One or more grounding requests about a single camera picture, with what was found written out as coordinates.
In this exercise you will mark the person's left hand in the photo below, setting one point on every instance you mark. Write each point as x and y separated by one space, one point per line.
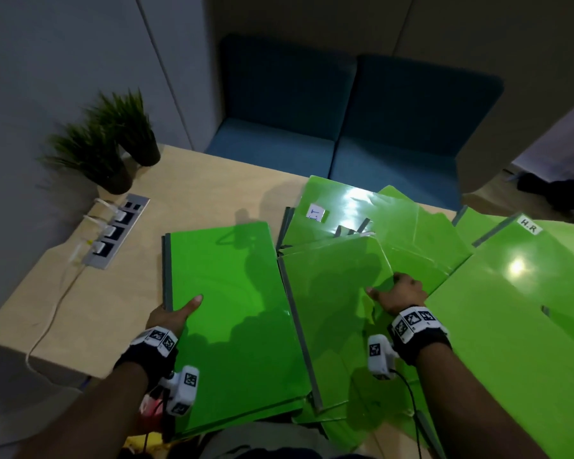
172 317

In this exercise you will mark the person's right hand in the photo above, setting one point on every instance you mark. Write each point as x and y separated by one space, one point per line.
402 293

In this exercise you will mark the stack of green folders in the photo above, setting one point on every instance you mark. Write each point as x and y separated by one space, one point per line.
229 291

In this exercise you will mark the glossy green folder grey spine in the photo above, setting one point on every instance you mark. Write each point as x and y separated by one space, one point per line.
330 301

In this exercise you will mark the pile of green folders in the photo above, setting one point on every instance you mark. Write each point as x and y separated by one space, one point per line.
507 339

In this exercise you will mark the person's left forearm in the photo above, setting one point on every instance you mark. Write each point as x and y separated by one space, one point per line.
91 415

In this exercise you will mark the person's right forearm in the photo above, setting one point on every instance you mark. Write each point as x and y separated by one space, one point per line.
469 411

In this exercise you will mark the person's grey trousers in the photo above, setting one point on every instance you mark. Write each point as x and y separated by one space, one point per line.
268 442

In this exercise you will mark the black marker wristband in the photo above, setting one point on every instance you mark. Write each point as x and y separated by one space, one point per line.
143 356
421 336

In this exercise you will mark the white power plug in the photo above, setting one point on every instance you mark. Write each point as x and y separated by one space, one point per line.
120 216
110 232
99 248

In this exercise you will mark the colourful plastic bag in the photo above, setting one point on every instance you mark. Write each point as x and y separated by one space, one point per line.
146 418

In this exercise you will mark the grey power socket panel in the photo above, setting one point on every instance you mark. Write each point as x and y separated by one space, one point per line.
138 203

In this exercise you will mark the green potted plant black pot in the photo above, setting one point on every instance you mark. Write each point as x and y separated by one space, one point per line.
138 138
100 162

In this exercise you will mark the black object on floor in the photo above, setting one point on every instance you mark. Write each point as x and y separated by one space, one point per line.
555 191

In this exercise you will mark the white curtain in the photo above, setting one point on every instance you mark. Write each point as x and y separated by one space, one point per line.
564 148

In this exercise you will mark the blue fabric sofa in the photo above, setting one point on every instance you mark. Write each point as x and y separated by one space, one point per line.
277 90

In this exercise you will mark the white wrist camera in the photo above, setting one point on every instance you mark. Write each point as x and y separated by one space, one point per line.
182 391
380 358

